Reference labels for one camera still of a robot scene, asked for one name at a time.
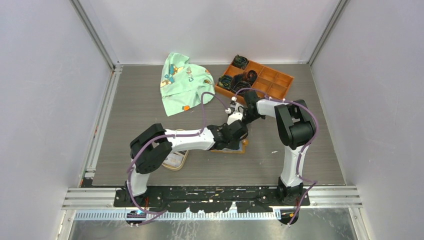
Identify light green printed shirt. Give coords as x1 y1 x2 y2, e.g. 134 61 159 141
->
159 52 215 117

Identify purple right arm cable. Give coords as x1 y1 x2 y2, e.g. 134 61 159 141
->
233 87 321 228

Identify dark green rolled tie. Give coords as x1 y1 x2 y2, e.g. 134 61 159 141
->
231 54 249 70

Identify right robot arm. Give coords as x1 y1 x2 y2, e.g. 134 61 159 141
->
243 90 319 206

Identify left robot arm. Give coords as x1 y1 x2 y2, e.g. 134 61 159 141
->
126 120 248 207

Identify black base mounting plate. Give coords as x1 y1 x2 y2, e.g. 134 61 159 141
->
113 186 310 213

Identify orange compartment organizer tray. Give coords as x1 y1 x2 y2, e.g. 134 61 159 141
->
214 59 294 104

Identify orange leather card holder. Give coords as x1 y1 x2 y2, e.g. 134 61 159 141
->
211 139 249 154

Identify black orange rolled tie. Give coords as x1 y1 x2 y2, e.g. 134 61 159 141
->
244 70 258 86

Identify aluminium front rail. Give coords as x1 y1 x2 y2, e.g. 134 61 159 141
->
62 186 363 225

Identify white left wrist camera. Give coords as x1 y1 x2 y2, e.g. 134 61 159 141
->
226 111 243 125

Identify blue yellow rolled tie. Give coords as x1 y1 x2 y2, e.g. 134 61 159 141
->
217 75 233 91

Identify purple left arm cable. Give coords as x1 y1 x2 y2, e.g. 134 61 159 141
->
126 91 233 228

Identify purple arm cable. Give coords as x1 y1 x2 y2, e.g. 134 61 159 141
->
126 91 233 228
233 87 321 228

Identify beige oval card tray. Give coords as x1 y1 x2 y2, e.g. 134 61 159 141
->
161 150 190 171

